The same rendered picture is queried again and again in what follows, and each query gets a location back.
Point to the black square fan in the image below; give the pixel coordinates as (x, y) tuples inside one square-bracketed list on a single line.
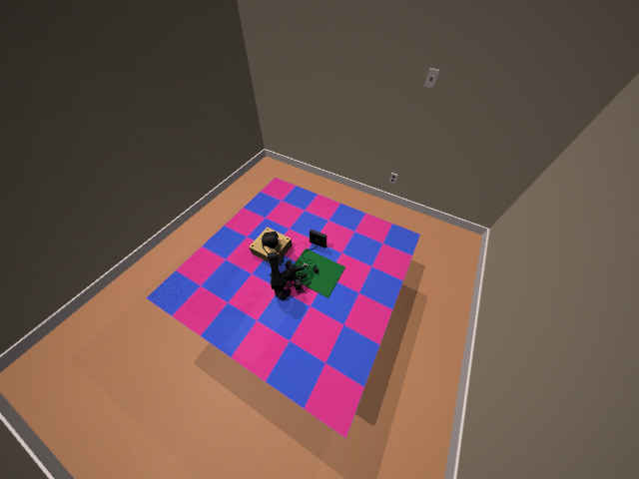
[(318, 238)]

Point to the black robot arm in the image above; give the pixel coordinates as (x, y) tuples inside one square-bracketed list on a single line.
[(278, 282)]

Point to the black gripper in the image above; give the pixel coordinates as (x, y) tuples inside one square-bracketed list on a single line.
[(297, 279)]

